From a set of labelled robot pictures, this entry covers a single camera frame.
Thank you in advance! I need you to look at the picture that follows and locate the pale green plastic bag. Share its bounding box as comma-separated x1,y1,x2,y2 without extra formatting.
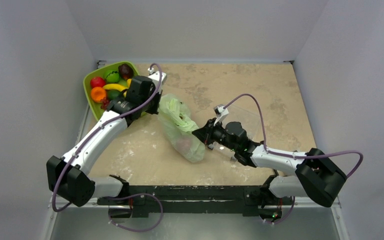
157,93,206,163

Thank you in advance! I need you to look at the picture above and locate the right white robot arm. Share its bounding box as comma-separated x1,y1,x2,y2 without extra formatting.
192,118,347,207

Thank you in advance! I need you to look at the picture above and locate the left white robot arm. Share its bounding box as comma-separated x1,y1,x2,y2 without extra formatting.
46,72,167,212

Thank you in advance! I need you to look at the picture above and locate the yellow fake lemon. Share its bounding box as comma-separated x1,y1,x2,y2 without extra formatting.
126,78,132,88

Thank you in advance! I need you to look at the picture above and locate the dark green fake avocado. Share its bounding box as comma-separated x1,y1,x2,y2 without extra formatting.
106,89,121,101

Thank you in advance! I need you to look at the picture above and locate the dark maroon fake fruit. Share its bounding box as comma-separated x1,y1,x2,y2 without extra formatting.
118,63,134,80

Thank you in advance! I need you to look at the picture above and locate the fake red grapes bunch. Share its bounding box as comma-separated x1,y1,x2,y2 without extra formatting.
100,97,111,111

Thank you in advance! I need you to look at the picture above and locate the green fake watermelon ball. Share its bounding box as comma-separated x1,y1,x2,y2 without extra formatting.
104,69,121,84

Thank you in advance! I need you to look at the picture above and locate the yellow fake banana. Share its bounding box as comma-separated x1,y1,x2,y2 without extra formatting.
103,83,128,94

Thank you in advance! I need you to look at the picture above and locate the orange fake fruit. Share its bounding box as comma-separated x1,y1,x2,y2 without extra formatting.
90,86,107,103

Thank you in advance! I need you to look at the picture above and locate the red fake apple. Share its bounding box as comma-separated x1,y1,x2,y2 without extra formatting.
89,76,107,89

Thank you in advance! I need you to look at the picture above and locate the green plastic tray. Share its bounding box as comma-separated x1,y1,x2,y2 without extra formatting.
82,60,141,121

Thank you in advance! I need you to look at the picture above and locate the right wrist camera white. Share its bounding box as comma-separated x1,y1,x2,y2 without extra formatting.
213,104,229,126

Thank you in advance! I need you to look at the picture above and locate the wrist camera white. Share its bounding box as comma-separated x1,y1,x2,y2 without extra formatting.
213,104,229,126
147,67,167,88

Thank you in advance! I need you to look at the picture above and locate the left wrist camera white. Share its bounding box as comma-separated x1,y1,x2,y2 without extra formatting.
147,67,167,88

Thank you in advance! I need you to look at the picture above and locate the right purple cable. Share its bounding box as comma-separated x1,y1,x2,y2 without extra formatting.
216,93,364,226

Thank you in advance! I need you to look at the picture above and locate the black aluminium base frame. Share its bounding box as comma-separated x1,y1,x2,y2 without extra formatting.
48,183,341,220

